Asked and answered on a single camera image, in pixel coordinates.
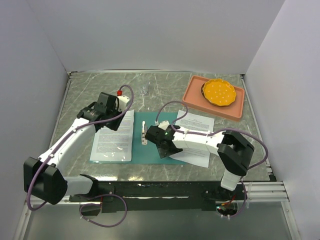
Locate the orange dotted plate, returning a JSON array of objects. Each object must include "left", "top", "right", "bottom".
[{"left": 201, "top": 78, "right": 237, "bottom": 107}]

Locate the teal file folder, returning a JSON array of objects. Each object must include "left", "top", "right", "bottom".
[{"left": 88, "top": 110, "right": 185, "bottom": 165}]

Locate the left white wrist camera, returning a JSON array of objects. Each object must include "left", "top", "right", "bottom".
[{"left": 115, "top": 90, "right": 130, "bottom": 112}]

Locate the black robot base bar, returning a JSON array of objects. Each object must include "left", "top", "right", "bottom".
[{"left": 69, "top": 181, "right": 247, "bottom": 213}]

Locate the clear glass cup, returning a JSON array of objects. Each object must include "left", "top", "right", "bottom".
[{"left": 139, "top": 83, "right": 150, "bottom": 96}]

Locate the pink rectangular tray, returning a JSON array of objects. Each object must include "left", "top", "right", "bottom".
[{"left": 182, "top": 75, "right": 245, "bottom": 122}]

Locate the purple cable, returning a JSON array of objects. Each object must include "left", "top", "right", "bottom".
[
  {"left": 154, "top": 100, "right": 270, "bottom": 221},
  {"left": 26, "top": 85, "right": 135, "bottom": 228}
]

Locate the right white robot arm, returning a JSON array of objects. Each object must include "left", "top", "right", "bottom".
[{"left": 145, "top": 125, "right": 255, "bottom": 200}]

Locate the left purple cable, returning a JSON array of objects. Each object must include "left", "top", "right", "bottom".
[{"left": 26, "top": 85, "right": 135, "bottom": 228}]

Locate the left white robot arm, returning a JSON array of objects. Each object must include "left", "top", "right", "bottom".
[{"left": 23, "top": 92, "right": 130, "bottom": 205}]

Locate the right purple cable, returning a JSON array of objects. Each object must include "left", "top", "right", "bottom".
[{"left": 154, "top": 100, "right": 270, "bottom": 221}]

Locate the printed paper sheet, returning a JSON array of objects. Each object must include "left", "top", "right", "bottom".
[
  {"left": 170, "top": 113, "right": 215, "bottom": 168},
  {"left": 89, "top": 110, "right": 135, "bottom": 163}
]

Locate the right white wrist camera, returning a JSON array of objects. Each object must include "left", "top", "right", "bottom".
[{"left": 155, "top": 120, "right": 170, "bottom": 131}]

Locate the metal folder clip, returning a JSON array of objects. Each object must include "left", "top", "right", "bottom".
[{"left": 141, "top": 120, "right": 148, "bottom": 145}]

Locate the aluminium frame rail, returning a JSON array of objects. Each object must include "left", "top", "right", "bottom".
[{"left": 14, "top": 181, "right": 300, "bottom": 240}]

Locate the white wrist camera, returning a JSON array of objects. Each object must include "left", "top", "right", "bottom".
[
  {"left": 115, "top": 90, "right": 130, "bottom": 112},
  {"left": 155, "top": 120, "right": 170, "bottom": 131}
]

